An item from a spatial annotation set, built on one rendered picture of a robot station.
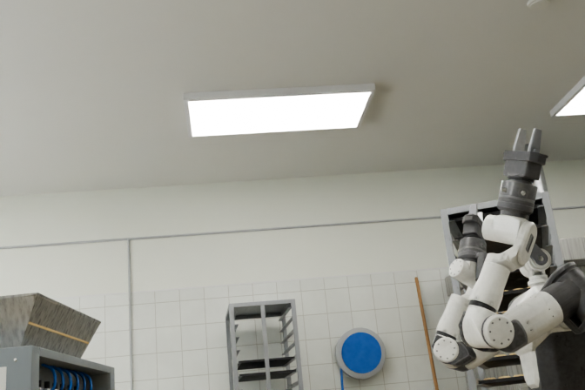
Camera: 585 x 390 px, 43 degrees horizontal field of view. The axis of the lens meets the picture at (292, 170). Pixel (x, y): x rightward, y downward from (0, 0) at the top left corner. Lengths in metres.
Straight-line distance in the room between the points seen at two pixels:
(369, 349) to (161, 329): 1.68
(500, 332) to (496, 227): 0.27
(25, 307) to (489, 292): 1.15
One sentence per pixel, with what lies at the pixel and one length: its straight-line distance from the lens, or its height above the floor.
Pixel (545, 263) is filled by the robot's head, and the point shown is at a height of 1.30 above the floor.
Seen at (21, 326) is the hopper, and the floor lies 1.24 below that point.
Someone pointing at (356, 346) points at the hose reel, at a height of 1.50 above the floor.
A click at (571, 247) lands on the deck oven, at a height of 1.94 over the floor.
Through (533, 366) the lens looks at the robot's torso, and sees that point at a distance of 2.13.
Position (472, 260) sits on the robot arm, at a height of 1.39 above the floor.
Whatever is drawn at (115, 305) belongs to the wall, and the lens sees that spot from 6.26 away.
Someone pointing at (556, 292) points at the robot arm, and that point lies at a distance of 1.94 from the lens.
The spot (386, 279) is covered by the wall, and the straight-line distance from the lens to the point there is 6.36.
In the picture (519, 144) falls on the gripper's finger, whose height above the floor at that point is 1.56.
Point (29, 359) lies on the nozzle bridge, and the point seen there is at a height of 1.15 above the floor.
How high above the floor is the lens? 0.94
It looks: 19 degrees up
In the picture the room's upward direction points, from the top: 6 degrees counter-clockwise
